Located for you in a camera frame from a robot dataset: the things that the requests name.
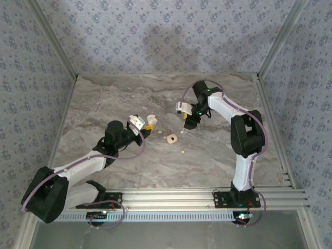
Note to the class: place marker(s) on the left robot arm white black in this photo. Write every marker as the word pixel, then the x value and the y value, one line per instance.
pixel 77 166

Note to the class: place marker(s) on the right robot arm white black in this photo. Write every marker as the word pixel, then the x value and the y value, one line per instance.
pixel 245 135

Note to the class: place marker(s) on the black controller board with LED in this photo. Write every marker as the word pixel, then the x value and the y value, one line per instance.
pixel 98 215
pixel 242 217

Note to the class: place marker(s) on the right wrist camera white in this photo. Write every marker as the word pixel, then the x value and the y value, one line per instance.
pixel 183 107

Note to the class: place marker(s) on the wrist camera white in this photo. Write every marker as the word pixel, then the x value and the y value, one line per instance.
pixel 136 122
pixel 183 107

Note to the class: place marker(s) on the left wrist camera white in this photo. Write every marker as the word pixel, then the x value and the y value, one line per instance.
pixel 136 122

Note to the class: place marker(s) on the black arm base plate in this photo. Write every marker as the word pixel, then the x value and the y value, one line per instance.
pixel 114 200
pixel 223 199

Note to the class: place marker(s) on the aluminium extrusion rail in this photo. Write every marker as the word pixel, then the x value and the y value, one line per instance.
pixel 168 198

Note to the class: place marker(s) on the aluminium table edge rail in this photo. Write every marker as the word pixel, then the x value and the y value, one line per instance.
pixel 275 135

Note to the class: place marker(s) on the aluminium frame post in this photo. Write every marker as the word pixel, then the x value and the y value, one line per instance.
pixel 282 39
pixel 52 39

